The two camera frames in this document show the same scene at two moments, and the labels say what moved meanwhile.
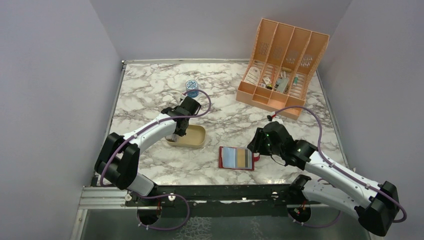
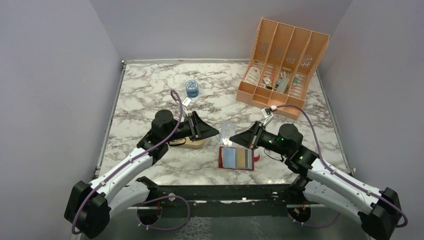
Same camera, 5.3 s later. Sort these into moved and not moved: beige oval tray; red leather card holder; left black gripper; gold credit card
Moved: left black gripper
Not moved: red leather card holder; gold credit card; beige oval tray
